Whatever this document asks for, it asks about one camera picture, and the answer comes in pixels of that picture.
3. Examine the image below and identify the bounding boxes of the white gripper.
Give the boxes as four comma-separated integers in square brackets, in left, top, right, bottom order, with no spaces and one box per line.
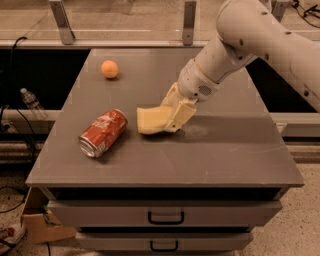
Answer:
[161,59,220,133]

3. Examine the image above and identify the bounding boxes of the yellow sponge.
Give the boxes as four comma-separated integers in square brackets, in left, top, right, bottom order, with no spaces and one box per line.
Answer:
[137,105,172,135]

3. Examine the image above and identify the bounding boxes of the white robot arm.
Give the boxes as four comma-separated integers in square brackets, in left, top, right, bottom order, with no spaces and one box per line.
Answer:
[162,0,320,132]

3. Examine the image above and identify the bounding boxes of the red coke can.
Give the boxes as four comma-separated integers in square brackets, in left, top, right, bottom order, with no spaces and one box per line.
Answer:
[79,109,128,158]

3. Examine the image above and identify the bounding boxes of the orange fruit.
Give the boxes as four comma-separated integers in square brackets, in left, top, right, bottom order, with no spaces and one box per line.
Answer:
[101,60,119,79]

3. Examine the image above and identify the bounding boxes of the grey drawer cabinet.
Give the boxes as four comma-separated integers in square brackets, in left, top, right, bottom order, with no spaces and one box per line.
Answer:
[27,48,303,256]

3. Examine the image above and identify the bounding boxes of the upper grey drawer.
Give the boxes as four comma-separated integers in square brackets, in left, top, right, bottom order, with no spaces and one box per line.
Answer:
[48,200,282,227]

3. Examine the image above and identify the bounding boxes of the grey drawer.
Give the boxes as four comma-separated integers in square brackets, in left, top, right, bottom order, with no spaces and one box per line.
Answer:
[48,200,282,227]
[76,233,253,253]

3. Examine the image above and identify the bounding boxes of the clear plastic water bottle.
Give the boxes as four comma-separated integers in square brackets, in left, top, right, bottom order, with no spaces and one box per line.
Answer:
[20,88,48,120]

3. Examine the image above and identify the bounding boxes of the lower grey drawer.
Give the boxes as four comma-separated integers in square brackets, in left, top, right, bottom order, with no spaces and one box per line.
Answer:
[76,233,253,253]

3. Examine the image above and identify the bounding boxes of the cardboard box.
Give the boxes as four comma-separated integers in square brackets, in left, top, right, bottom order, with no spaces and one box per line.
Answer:
[22,188,76,244]

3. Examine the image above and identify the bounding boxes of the red white sneaker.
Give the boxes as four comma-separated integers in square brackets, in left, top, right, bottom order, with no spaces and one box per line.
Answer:
[0,223,26,255]

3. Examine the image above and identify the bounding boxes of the middle metal bracket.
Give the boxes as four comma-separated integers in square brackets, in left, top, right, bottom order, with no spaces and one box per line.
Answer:
[182,1,196,46]

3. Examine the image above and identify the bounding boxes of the metal bracket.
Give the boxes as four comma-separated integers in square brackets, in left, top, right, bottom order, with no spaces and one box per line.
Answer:
[49,0,75,45]
[182,1,196,46]
[270,0,289,22]

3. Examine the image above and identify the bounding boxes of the left metal bracket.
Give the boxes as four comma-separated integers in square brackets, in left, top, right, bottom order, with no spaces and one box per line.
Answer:
[49,0,75,45]

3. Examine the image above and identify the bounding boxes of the right metal bracket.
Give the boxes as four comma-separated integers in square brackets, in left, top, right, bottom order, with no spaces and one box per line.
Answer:
[270,0,289,22]

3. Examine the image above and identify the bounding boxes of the black cable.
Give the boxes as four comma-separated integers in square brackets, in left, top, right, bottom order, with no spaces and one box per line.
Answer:
[0,35,38,164]

